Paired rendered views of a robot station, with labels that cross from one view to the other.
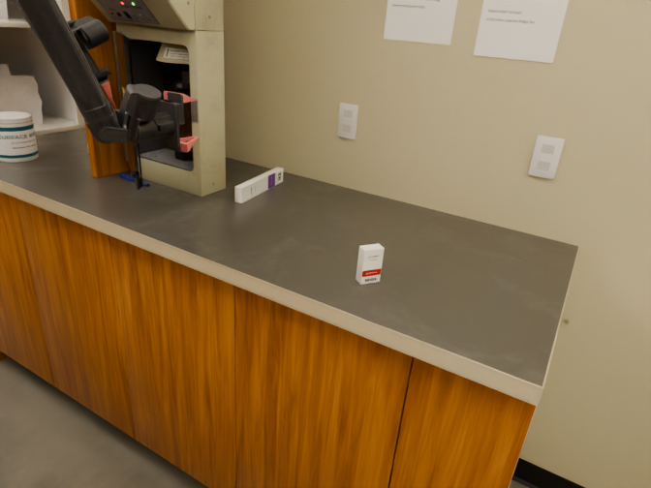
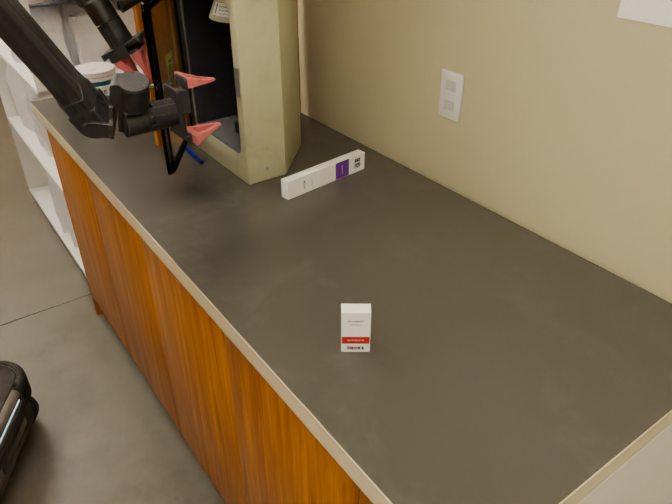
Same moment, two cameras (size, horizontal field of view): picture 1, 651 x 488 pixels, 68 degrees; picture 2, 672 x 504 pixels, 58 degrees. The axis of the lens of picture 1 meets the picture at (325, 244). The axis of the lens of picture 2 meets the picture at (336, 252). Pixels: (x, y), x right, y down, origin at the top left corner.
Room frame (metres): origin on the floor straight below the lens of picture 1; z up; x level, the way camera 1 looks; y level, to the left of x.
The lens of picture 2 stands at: (0.22, -0.41, 1.64)
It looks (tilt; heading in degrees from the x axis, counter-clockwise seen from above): 33 degrees down; 25
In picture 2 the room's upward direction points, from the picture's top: straight up
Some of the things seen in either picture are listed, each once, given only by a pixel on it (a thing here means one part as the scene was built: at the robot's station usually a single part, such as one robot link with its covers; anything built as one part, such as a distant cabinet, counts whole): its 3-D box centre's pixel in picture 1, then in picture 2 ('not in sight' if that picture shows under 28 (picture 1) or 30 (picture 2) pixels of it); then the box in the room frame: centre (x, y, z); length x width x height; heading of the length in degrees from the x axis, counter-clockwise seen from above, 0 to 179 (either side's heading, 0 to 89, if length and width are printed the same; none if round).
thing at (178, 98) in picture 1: (182, 106); (194, 89); (1.21, 0.38, 1.24); 0.09 x 0.07 x 0.07; 151
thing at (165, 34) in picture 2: (127, 107); (170, 76); (1.39, 0.60, 1.19); 0.30 x 0.01 x 0.40; 27
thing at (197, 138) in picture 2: (184, 135); (199, 122); (1.21, 0.38, 1.17); 0.09 x 0.07 x 0.07; 151
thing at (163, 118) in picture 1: (161, 125); (164, 113); (1.14, 0.42, 1.21); 0.07 x 0.07 x 0.10; 61
